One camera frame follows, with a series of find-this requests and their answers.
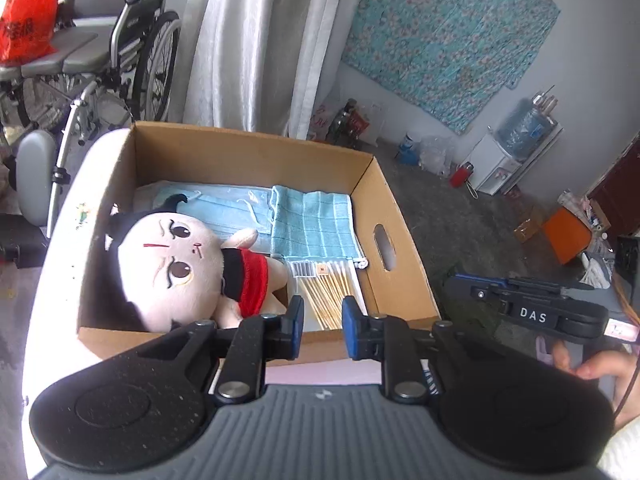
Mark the white curtain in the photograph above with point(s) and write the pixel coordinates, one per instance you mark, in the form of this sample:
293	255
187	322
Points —
250	45

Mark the clear plastic bag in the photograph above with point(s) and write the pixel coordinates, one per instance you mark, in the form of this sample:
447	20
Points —
436	155

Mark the small red bottle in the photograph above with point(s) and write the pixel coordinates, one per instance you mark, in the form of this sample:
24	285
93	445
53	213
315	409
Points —
461	175

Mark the grey wheelchair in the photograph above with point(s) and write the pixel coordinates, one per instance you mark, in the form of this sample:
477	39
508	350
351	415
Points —
75	60

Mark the dark red cabinet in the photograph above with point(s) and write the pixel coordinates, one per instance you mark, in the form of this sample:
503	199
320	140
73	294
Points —
617	195

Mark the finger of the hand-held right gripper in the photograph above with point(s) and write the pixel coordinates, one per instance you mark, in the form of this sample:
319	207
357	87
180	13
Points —
462	287
535	291

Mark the person's right hand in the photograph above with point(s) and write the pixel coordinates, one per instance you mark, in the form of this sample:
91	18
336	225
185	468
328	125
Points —
610	367

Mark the light blue towel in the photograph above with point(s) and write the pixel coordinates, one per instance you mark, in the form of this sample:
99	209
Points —
315	225

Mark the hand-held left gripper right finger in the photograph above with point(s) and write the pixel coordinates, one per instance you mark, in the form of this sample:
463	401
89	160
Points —
350	327

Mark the small cardboard piece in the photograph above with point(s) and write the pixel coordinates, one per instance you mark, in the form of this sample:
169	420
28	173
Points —
526	230

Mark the orange box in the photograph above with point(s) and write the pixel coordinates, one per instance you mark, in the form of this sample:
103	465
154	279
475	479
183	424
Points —
567	235

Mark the brown cardboard box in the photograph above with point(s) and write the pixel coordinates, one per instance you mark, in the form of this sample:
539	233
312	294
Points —
395	280

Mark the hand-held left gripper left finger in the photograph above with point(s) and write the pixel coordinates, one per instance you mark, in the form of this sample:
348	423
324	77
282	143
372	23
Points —
298	325

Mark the black wheelchair footplate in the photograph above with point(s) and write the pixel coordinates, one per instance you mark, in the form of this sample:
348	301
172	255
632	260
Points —
22	240

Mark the group of glass bottles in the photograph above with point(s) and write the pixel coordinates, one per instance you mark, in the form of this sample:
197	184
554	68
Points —
347	125

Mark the teal floral wall cloth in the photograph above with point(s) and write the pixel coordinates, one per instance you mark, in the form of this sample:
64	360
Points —
450	30

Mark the plush doll with black hair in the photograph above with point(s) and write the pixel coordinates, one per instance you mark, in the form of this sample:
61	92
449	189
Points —
170	270

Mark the white water dispenser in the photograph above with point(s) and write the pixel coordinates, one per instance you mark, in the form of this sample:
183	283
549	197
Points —
492	170

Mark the blue cup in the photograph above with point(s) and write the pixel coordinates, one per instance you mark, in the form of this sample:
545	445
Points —
407	150

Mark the pack of cotton swabs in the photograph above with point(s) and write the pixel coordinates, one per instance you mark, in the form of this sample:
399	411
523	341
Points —
330	290

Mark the large red plastic bag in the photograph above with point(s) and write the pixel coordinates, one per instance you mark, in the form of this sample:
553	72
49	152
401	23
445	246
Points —
27	15

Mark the blue water bottle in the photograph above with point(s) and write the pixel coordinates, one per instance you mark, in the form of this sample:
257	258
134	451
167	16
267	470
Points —
525	127

